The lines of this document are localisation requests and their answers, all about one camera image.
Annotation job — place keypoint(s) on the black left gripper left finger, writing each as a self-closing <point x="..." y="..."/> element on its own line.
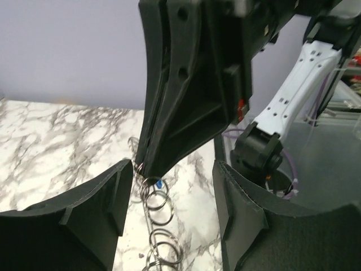
<point x="75" y="230"/>

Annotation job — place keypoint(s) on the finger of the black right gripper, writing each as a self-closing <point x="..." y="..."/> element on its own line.
<point x="156" y="149"/>

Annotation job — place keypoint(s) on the clear plastic storage bin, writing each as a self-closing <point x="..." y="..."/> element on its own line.
<point x="343" y="108"/>

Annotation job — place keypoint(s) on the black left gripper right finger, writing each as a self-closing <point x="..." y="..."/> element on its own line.
<point x="260" y="231"/>

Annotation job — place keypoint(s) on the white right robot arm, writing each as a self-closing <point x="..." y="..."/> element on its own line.
<point x="331" y="40"/>

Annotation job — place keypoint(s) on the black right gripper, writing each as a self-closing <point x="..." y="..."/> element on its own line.
<point x="212" y="44"/>

